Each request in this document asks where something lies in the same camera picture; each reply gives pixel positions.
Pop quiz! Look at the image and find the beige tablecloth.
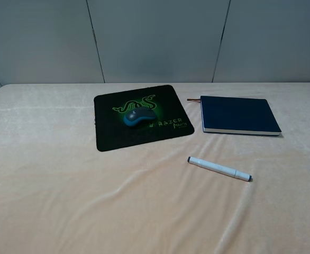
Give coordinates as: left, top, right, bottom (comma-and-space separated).
0, 83, 310, 253

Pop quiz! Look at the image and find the blue black computer mouse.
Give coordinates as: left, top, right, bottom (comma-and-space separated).
123, 107, 157, 127

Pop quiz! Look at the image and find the white marker pen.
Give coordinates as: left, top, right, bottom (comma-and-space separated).
187, 156, 252, 182

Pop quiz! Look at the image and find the dark blue notebook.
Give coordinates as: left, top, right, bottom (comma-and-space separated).
187, 96, 282, 136

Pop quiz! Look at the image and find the black green Razer mousepad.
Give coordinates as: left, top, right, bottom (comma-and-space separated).
94, 85, 194, 152

